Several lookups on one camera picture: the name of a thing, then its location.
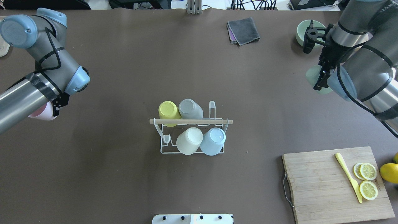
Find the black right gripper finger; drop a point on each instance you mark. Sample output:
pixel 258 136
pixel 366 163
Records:
pixel 322 80

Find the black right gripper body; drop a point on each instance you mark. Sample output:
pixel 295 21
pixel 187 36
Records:
pixel 332 55

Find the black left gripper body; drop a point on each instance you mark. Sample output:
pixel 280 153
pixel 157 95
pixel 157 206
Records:
pixel 59 103

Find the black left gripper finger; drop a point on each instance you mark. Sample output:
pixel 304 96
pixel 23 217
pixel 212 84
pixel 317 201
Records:
pixel 56 111

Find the pink plastic cup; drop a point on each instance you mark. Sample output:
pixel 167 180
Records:
pixel 45 112

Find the green plastic cup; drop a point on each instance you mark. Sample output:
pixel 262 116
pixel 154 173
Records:
pixel 312 76

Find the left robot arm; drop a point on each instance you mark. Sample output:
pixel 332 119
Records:
pixel 57 75

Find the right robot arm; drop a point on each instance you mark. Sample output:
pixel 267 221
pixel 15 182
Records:
pixel 358 57

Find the yellow plastic cup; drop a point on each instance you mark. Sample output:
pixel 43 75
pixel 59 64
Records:
pixel 168 110

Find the grey plastic cup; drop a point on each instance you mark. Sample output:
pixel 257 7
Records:
pixel 189 109

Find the light blue plastic cup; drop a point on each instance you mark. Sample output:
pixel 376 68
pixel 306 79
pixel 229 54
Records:
pixel 213 141

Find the cream plastic cup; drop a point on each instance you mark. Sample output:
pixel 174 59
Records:
pixel 188 142

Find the green bowl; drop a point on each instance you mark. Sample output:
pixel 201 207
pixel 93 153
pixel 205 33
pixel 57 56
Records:
pixel 302 27

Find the cream plastic tray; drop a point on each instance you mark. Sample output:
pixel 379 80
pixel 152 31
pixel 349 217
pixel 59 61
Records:
pixel 4 48

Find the grey folded cloth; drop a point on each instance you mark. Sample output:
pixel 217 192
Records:
pixel 242 31

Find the lemon slice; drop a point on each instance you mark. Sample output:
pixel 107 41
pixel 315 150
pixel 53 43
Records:
pixel 368 190
pixel 365 171

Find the yellow lemon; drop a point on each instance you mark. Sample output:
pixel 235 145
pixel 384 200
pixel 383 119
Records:
pixel 389 172
pixel 395 158

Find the yellow plastic knife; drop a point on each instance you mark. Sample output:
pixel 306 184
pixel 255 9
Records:
pixel 352 181

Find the wooden cutting board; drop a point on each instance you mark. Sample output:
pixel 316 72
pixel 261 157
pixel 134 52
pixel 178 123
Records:
pixel 321 192

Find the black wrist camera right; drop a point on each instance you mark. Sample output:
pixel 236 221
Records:
pixel 315 35

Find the white wire cup holder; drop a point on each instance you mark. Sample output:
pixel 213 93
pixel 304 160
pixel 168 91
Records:
pixel 183 129

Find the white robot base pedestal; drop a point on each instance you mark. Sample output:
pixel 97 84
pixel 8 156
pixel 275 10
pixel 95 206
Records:
pixel 193 219

